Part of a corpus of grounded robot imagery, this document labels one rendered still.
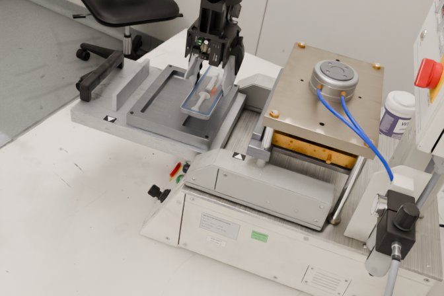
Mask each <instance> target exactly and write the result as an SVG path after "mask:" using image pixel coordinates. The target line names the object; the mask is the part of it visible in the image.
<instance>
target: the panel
mask: <svg viewBox="0 0 444 296"><path fill-rule="evenodd" d="M180 174H183V177H182V178H181V180H180V181H179V183H178V184H177V183H176V178H177V176H178V175H180ZM185 181H186V173H183V172H182V165H181V167H180V168H179V169H178V171H177V172H176V174H175V175H174V176H173V177H172V178H171V177H170V179H169V181H168V182H167V184H166V186H165V188H164V189H163V191H164V190H165V189H169V191H168V193H167V195H166V196H165V198H164V199H163V200H162V201H160V200H157V201H156V203H155V204H154V206H153V208H152V210H151V211H150V213H149V214H148V216H147V218H146V220H145V221H144V222H143V224H142V226H144V224H146V222H148V220H150V218H152V216H154V214H156V212H158V210H159V209H160V208H161V207H162V206H163V205H164V204H165V203H166V202H167V201H168V200H169V199H170V198H171V197H172V196H173V195H174V194H175V193H176V192H177V191H178V190H179V189H180V188H181V187H182V185H183V184H184V183H185Z"/></svg>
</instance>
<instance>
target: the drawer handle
mask: <svg viewBox="0 0 444 296"><path fill-rule="evenodd" d="M123 67H124V53H123V52H122V51H119V50H116V51H115V52H114V53H113V54H112V55H110V56H109V57H108V58H107V59H106V60H105V61H104V62H103V63H101V64H100V65H99V66H98V67H97V68H96V69H95V70H94V71H93V72H92V73H91V74H90V75H89V76H88V77H87V78H86V79H85V80H83V81H82V82H81V84H80V89H79V91H80V99H81V100H84V101H86V102H90V101H91V99H92V97H91V92H92V91H93V90H94V89H95V88H96V87H97V86H98V85H99V84H100V83H101V82H102V81H103V80H104V79H105V78H106V77H107V76H108V75H109V74H110V73H111V72H112V71H113V70H115V68H120V69H122V68H123Z"/></svg>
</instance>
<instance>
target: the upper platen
mask: <svg viewBox="0 0 444 296"><path fill-rule="evenodd" d="M272 145H273V146H274V147H273V149H272V151H275V152H277V153H281V154H283V155H287V156H289V157H293V158H296V159H299V160H302V161H305V162H308V163H312V164H314V165H318V166H320V167H324V168H328V169H330V170H334V171H336V172H340V173H342V174H346V175H349V174H350V171H351V169H352V167H353V164H354V162H355V160H356V158H357V155H355V154H352V153H348V152H346V151H342V150H339V149H336V148H333V147H329V146H327V145H323V144H321V143H317V142H314V141H311V140H308V139H304V138H302V137H297V136H295V135H291V134H289V133H285V132H282V131H279V130H275V133H274V137H273V139H272Z"/></svg>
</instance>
